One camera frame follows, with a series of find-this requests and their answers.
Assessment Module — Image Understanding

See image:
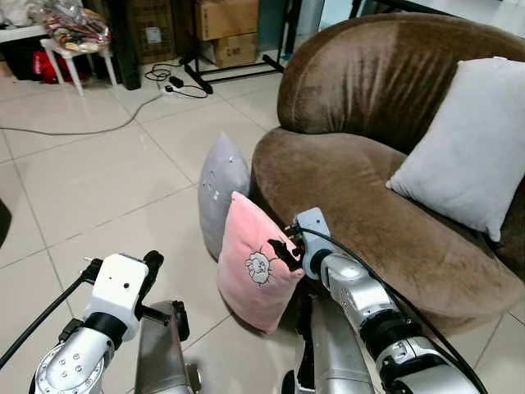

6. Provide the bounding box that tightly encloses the small grey embroidered pillow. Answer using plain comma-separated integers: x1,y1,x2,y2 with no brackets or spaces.
198,132,252,262

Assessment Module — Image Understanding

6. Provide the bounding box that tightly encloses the small brown cardboard box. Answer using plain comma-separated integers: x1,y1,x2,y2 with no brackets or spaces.
200,33,260,70

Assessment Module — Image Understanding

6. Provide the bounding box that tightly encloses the silver right robot leg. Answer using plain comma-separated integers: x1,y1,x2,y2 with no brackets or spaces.
281,291,374,394

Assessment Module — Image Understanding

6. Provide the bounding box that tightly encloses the large brown cardboard box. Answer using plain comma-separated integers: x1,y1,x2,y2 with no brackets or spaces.
194,0,260,43

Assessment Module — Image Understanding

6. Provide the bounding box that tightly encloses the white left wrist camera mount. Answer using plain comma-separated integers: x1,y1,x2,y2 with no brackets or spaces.
85,253,149,331

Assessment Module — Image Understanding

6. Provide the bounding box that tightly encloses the red bag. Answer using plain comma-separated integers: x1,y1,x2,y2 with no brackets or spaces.
30,49,87,85

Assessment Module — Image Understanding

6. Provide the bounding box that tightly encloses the brown velvet round sofa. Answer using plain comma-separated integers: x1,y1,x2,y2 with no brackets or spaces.
251,12,525,339

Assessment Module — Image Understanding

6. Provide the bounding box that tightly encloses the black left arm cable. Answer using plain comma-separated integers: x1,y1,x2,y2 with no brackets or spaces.
0,258,104,370

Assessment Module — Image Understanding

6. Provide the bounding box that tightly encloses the black cabinet with label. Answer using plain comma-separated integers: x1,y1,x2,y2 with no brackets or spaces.
105,0,179,89

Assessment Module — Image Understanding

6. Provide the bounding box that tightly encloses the black metal stand frame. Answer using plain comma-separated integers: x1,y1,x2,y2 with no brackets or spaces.
175,0,303,96

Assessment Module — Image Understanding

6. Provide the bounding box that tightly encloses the silver robot leg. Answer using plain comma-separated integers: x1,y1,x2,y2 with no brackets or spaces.
281,291,374,394
134,300,200,394

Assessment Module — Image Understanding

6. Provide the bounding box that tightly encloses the clear bag of colourful items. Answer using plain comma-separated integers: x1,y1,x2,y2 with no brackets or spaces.
39,4,112,55

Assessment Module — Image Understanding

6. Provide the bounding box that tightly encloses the pink pillow with sheep print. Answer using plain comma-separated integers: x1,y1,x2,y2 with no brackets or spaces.
216,191,307,335

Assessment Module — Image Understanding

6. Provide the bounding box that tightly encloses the black power cable with adapter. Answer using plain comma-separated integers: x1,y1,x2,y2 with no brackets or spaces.
144,61,211,100

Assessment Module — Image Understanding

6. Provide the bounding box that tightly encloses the white plastic stool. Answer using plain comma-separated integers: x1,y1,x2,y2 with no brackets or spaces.
39,37,121,97

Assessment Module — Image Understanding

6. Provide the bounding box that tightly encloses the large light grey pillow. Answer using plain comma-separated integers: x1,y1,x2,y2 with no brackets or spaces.
386,57,525,244

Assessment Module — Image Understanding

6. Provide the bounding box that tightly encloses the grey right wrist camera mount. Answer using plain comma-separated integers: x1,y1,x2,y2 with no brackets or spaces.
293,208,334,277

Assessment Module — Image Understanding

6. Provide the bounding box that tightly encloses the silver left robot leg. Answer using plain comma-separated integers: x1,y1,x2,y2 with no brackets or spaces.
134,300,200,394

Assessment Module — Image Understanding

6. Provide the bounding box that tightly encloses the grey floor cable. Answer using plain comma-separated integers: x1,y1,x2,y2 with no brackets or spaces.
0,89,167,137

